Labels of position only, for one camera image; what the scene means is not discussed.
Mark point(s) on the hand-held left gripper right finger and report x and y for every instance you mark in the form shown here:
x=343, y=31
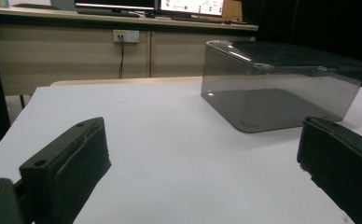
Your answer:
x=344, y=161

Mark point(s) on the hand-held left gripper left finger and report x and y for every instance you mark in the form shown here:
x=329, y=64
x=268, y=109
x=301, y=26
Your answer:
x=70, y=168

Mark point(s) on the transparent grey plastic box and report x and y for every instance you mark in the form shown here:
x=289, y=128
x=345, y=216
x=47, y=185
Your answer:
x=263, y=105

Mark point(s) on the transparent grey box lid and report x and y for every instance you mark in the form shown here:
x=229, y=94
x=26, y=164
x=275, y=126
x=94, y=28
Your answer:
x=294, y=54

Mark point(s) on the beige wooden desk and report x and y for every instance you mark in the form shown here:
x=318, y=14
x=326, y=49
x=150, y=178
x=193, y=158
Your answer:
x=61, y=59

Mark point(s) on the black keyboard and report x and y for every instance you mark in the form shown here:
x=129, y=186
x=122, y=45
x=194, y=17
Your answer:
x=107, y=13
x=197, y=19

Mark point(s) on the dark computer monitor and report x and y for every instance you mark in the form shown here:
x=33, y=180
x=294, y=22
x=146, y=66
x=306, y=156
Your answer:
x=114, y=3

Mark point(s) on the brown cardboard box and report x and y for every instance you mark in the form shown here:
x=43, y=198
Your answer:
x=233, y=9

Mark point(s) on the lit computer monitor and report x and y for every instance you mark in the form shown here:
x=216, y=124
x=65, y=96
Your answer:
x=191, y=6

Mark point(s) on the white wall socket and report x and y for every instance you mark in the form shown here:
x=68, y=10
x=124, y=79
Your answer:
x=126, y=35

